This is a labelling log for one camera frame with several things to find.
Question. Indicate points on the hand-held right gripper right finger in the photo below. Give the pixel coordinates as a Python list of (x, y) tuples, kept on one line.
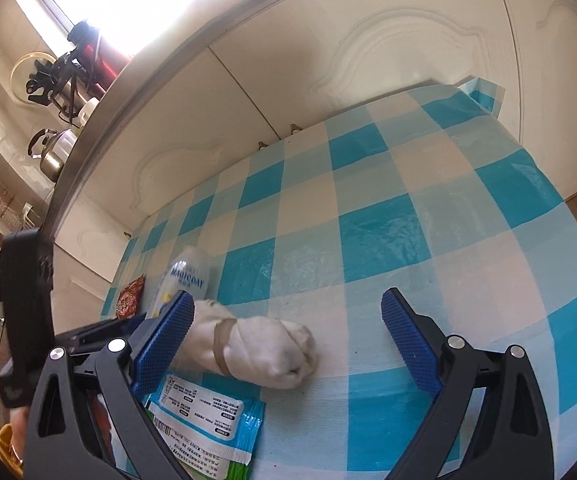
[(408, 340)]

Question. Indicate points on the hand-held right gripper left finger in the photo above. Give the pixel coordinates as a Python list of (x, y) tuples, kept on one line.
[(166, 340)]

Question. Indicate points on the white cloth bundle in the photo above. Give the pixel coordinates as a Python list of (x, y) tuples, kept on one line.
[(263, 350)]

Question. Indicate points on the person's left forearm yellow sleeve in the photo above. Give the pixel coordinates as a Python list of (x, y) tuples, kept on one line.
[(8, 440)]

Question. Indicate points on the red snack packet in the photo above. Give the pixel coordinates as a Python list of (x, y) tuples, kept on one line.
[(129, 300)]

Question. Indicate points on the tan rubber band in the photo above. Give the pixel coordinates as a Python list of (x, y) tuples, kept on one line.
[(221, 350)]

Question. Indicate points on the clear plastic bottle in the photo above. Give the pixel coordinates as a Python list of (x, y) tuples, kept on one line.
[(188, 275)]

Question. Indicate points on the blue and white packet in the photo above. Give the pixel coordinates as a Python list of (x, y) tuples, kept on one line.
[(203, 405)]

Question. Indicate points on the white dish rack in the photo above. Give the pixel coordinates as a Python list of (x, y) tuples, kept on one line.
[(31, 216)]

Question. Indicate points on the blue checkered tablecloth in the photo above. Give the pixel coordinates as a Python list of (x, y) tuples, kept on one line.
[(418, 210)]

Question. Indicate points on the steel kettle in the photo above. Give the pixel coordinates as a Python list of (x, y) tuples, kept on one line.
[(53, 157)]

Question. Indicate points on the kitchen counter with metal edge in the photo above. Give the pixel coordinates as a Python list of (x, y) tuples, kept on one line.
[(98, 125)]

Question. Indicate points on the white cup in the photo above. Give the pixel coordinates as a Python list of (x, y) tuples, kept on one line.
[(88, 110)]

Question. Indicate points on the glass pot lid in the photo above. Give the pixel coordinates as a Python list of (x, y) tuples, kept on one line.
[(21, 75)]

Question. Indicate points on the black tripod stand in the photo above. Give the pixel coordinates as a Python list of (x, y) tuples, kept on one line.
[(63, 75)]

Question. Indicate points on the red thermos flask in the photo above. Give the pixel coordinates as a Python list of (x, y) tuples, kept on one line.
[(108, 62)]

